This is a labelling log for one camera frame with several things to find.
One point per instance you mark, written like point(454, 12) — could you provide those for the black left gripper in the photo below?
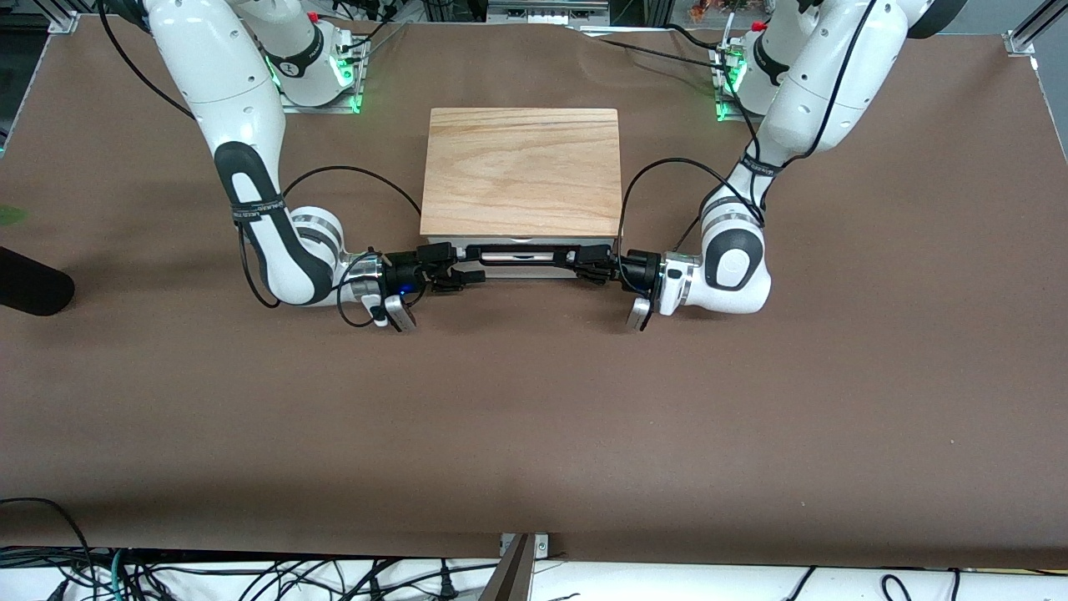
point(641, 269)

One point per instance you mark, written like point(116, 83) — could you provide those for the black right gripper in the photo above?
point(406, 270)

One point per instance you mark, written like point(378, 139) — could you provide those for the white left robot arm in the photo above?
point(818, 100)

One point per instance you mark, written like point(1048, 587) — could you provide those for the wooden drawer cabinet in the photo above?
point(521, 171)

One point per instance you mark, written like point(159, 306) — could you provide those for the brown table mat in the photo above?
point(534, 417)

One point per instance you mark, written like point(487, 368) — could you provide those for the grey metal rack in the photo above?
point(546, 10)

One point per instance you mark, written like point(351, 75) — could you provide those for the grey slanted beam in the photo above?
point(509, 580)

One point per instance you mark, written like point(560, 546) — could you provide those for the black cylinder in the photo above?
point(33, 288)

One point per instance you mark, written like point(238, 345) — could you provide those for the green leaf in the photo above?
point(10, 215)

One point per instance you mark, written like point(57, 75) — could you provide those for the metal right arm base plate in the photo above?
point(334, 104)

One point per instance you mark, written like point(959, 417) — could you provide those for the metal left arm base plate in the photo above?
point(724, 108)

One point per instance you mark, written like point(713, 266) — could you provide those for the small metal bracket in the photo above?
point(541, 544)

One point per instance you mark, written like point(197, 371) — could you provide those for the aluminium corner bracket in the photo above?
point(1021, 43)
point(65, 22)

